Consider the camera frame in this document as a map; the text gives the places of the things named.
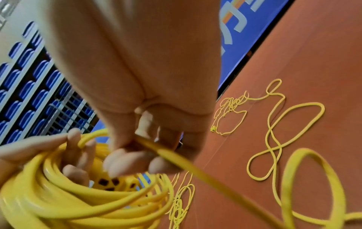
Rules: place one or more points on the person's left hand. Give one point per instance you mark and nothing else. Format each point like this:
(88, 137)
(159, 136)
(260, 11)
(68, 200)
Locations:
(39, 152)

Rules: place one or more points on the rows of blue seats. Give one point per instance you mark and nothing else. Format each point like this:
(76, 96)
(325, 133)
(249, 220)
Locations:
(34, 94)

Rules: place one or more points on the person's right hand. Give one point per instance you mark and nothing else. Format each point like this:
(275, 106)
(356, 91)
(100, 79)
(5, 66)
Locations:
(136, 58)

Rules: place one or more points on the blue banner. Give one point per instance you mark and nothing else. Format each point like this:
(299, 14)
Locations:
(237, 36)

